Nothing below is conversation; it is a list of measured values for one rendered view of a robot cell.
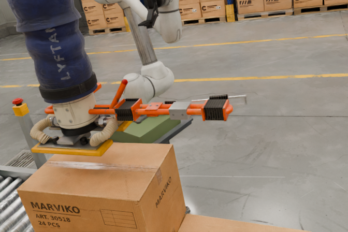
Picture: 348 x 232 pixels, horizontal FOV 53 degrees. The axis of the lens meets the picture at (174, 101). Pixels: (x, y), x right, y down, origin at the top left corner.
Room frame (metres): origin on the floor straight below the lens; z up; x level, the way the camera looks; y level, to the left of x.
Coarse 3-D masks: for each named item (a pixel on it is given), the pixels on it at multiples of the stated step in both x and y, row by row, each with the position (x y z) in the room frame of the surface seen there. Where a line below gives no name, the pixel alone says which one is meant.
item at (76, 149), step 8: (56, 136) 1.30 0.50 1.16; (40, 144) 1.31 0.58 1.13; (48, 144) 1.29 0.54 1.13; (56, 144) 1.28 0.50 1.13; (64, 144) 1.27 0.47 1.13; (72, 144) 1.25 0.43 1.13; (80, 144) 1.24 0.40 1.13; (88, 144) 1.23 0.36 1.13; (104, 144) 1.21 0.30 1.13; (40, 152) 1.27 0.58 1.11; (48, 152) 1.26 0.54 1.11; (56, 152) 1.24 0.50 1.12; (64, 152) 1.22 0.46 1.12; (72, 152) 1.21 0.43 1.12; (80, 152) 1.19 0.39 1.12; (88, 152) 1.18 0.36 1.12; (96, 152) 1.16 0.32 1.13; (104, 152) 1.18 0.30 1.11
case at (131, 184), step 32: (64, 160) 1.47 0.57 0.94; (96, 160) 1.42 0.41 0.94; (128, 160) 1.36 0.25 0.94; (160, 160) 1.31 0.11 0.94; (32, 192) 1.27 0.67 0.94; (64, 192) 1.21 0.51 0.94; (96, 192) 1.17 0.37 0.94; (128, 192) 1.13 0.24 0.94; (160, 192) 1.22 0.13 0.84; (32, 224) 1.30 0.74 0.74; (64, 224) 1.22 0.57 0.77; (96, 224) 1.16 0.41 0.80; (128, 224) 1.10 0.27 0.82; (160, 224) 1.17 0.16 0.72
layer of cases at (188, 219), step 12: (192, 216) 1.38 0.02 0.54; (204, 216) 1.36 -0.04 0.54; (180, 228) 1.31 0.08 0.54; (192, 228) 1.30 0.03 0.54; (204, 228) 1.28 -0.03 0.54; (216, 228) 1.27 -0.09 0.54; (228, 228) 1.25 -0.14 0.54; (240, 228) 1.24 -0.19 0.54; (252, 228) 1.23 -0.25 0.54; (264, 228) 1.21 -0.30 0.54; (276, 228) 1.20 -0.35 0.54; (288, 228) 1.19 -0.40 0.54
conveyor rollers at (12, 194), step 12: (0, 180) 2.10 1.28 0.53; (12, 180) 2.08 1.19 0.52; (0, 192) 1.98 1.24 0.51; (12, 192) 1.89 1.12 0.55; (0, 204) 1.79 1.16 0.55; (12, 204) 1.76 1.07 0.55; (0, 216) 1.67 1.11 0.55; (12, 216) 1.65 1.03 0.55; (0, 228) 1.56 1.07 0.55; (12, 228) 1.54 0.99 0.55; (24, 228) 1.57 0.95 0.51
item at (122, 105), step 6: (120, 102) 1.27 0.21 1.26; (126, 102) 1.29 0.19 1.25; (132, 102) 1.28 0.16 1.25; (138, 102) 1.25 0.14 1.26; (114, 108) 1.23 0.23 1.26; (120, 108) 1.22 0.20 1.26; (126, 108) 1.21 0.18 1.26; (132, 108) 1.20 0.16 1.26; (138, 108) 1.24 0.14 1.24; (120, 114) 1.23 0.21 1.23; (126, 114) 1.21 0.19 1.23; (132, 114) 1.20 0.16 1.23; (138, 114) 1.23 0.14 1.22; (120, 120) 1.22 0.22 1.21; (126, 120) 1.21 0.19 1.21; (132, 120) 1.20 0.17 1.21
